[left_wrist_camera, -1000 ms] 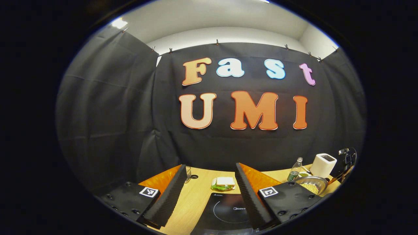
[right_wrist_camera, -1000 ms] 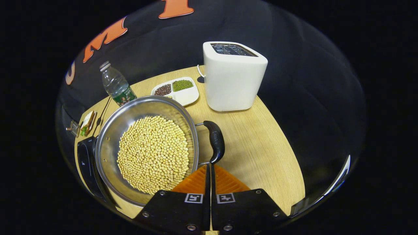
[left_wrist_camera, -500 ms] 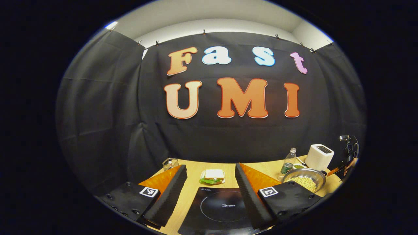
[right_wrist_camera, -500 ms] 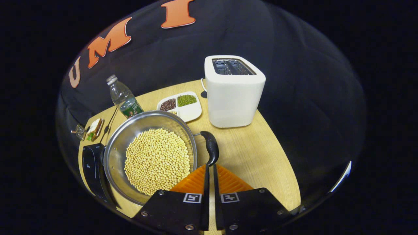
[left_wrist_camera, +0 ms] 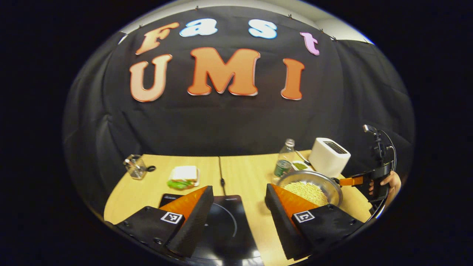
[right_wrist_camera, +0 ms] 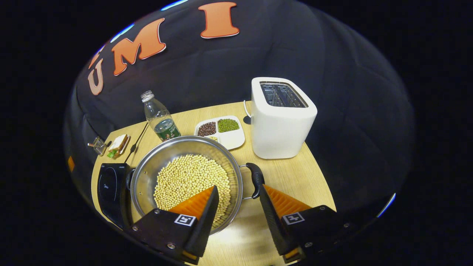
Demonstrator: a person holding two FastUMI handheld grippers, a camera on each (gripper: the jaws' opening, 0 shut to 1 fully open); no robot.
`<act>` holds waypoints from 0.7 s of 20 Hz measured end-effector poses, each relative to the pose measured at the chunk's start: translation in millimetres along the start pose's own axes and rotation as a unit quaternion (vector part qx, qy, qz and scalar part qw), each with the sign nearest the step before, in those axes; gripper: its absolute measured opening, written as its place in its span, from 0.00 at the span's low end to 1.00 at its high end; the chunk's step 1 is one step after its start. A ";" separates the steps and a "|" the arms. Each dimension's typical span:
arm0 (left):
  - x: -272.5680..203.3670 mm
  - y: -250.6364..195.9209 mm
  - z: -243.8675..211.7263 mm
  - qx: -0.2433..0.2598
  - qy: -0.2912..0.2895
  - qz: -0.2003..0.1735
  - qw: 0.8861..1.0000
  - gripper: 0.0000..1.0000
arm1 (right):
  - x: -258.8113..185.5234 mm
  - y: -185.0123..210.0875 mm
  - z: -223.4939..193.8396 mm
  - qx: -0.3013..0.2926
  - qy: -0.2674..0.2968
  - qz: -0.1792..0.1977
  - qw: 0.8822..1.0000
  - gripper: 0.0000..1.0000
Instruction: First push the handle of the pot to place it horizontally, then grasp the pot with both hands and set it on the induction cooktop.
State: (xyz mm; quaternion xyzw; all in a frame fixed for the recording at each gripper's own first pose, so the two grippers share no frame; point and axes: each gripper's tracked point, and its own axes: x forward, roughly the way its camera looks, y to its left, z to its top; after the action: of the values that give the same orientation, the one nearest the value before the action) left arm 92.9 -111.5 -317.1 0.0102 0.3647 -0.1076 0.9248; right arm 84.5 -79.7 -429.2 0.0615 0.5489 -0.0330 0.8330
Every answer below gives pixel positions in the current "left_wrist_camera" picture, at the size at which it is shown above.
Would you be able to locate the black backdrop cloth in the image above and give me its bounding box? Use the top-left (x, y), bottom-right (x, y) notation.
top-left (63, 6), bottom-right (416, 218)

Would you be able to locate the metal wire mesh holder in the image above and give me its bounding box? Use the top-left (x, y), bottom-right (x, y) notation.
top-left (123, 154), bottom-right (148, 180)

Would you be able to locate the black power cable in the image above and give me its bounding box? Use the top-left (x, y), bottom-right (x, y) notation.
top-left (217, 156), bottom-right (227, 196)

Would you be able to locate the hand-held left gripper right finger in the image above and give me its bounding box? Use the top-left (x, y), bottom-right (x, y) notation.
top-left (265, 184), bottom-right (364, 260)

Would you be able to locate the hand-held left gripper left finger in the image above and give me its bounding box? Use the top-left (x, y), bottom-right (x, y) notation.
top-left (116, 185), bottom-right (215, 258)

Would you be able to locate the clear plastic water bottle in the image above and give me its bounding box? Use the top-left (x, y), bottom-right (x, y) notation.
top-left (273, 139), bottom-right (296, 181)

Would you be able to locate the white divided bean dish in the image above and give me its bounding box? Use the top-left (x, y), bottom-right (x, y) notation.
top-left (292, 160), bottom-right (314, 173)

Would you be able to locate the sandwich with lettuce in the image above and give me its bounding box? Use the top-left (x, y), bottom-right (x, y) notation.
top-left (167, 166), bottom-right (201, 191)

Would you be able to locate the steel pot with black handles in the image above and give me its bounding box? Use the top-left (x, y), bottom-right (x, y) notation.
top-left (275, 170), bottom-right (343, 208)

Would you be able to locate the pile of soybeans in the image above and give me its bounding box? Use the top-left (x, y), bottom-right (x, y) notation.
top-left (283, 181), bottom-right (329, 207)

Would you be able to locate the black induction cooktop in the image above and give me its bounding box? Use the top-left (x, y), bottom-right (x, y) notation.
top-left (159, 193), bottom-right (263, 265)

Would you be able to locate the white toaster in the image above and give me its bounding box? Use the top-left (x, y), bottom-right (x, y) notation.
top-left (309, 137), bottom-right (351, 178)

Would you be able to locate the thin grey utensil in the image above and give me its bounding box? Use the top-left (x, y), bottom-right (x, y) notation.
top-left (295, 150), bottom-right (312, 166)

